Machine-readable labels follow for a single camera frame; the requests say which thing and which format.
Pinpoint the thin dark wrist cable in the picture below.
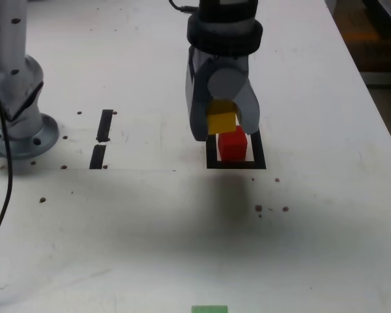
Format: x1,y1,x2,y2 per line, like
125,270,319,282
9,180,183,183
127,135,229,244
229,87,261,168
168,0,200,14

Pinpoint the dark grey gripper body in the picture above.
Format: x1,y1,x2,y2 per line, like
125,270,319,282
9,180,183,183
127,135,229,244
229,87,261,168
195,48,250,73

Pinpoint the black tape square outline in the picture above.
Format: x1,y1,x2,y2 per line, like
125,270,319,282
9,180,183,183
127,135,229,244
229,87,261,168
205,129,267,170

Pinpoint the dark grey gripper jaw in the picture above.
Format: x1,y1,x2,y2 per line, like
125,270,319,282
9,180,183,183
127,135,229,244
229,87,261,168
185,46,216,142

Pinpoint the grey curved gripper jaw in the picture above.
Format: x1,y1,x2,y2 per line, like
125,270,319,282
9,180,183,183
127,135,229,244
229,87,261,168
207,68,260,136

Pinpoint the green cube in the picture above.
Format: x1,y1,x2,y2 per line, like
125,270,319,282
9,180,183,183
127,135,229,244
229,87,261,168
191,305,229,313

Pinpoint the black tape strip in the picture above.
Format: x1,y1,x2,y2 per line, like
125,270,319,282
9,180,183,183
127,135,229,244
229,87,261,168
89,109,114,170

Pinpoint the red cube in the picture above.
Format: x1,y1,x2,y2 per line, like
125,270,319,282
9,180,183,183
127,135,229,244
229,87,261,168
217,125,248,163

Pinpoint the yellow cube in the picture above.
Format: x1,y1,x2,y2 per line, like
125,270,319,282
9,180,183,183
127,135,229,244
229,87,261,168
206,100,243,135

